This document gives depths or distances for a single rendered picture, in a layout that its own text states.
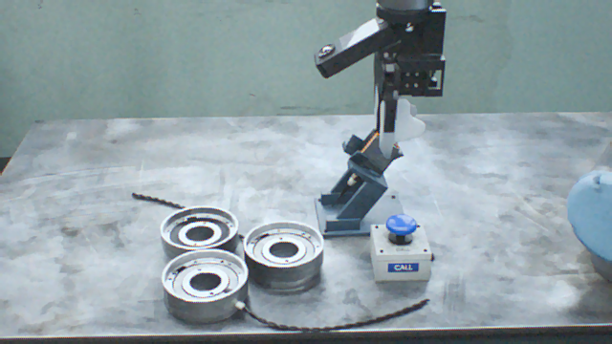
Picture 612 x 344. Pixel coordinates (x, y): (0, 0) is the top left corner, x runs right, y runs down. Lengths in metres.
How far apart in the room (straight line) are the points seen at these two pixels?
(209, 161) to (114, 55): 1.42
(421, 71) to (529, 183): 0.34
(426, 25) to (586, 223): 0.32
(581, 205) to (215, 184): 0.58
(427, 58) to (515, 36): 1.71
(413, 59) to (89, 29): 1.78
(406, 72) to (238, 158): 0.40
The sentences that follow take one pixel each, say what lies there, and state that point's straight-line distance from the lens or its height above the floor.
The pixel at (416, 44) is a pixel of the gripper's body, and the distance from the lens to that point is 1.02.
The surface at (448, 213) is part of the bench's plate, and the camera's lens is 1.16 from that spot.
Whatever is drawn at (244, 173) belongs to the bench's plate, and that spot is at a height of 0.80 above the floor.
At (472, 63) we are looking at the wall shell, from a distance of 2.70.
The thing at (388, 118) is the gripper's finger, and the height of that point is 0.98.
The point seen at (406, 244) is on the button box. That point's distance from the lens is 1.00.
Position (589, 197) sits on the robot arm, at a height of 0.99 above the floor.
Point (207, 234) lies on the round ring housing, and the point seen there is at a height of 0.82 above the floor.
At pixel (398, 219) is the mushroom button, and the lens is 1.00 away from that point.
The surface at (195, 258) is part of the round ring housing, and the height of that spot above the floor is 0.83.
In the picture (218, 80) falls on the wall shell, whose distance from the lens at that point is 2.65.
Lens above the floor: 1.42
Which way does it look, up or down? 29 degrees down
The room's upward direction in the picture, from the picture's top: straight up
